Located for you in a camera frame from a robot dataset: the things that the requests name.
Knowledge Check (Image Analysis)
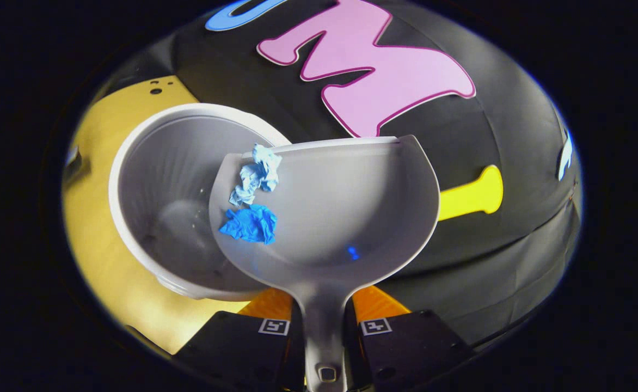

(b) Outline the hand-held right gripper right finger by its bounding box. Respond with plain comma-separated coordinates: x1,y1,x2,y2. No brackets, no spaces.
343,285,475,390

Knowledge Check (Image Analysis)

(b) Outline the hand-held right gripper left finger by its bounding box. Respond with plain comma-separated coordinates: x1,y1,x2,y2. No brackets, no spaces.
172,287,304,390

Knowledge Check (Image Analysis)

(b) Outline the dark blue paper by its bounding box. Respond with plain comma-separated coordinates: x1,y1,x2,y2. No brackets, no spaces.
219,204,278,245

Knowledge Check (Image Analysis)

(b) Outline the gray plastic dustpan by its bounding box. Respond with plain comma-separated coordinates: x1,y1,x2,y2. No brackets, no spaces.
208,135,441,392

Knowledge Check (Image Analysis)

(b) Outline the light blue paper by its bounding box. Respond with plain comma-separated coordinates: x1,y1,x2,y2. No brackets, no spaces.
229,144,283,206

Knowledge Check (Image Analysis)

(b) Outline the white ribbed garbage bin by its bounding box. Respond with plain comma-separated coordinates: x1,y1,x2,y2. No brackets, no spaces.
108,103,292,302

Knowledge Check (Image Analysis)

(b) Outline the yellow wooden desktop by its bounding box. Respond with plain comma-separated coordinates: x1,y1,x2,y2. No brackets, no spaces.
62,75,265,354

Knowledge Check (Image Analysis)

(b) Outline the black backdrop cloth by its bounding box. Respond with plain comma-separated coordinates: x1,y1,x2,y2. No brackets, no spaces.
101,0,582,349

